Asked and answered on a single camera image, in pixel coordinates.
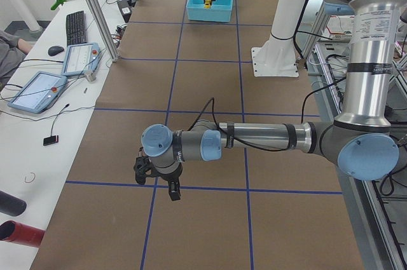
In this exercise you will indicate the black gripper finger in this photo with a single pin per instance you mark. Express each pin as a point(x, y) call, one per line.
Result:
point(174, 190)

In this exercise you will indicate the yellow toy car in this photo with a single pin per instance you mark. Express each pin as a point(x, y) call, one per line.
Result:
point(207, 4)

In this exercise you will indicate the person forearm grey sleeve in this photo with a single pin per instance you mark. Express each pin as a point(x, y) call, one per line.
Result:
point(24, 46)

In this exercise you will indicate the light blue plastic bin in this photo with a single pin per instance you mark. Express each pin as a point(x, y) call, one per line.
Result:
point(219, 11)

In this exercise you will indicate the brown paper table cover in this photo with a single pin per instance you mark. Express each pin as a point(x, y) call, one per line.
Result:
point(249, 210)

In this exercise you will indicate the small black device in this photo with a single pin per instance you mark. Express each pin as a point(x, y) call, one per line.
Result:
point(52, 139)

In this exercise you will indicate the black keyboard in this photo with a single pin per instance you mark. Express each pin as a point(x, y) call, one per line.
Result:
point(75, 28)

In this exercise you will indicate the far teach pendant tablet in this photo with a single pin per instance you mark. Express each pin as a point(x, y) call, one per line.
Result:
point(80, 58)

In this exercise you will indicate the teach pendant tablet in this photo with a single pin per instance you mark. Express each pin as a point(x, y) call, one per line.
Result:
point(80, 58)
point(39, 93)

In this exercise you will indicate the near teach pendant tablet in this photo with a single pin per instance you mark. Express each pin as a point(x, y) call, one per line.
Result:
point(39, 93)

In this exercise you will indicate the black computer mouse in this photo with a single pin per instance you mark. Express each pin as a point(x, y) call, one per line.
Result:
point(55, 50)

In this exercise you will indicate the black cylinder bottle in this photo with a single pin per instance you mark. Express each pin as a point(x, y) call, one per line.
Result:
point(11, 205)

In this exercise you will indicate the red cylinder bottle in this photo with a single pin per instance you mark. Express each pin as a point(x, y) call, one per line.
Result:
point(18, 233)

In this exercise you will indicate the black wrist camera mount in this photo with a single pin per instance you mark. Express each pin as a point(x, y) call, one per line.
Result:
point(144, 168)

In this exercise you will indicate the white pedestal column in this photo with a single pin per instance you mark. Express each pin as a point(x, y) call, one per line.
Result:
point(277, 58)

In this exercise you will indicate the aluminium frame post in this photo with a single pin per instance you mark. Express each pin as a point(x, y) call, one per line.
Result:
point(101, 23)

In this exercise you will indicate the green plastic handle tool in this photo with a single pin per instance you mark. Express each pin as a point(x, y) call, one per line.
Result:
point(57, 4)

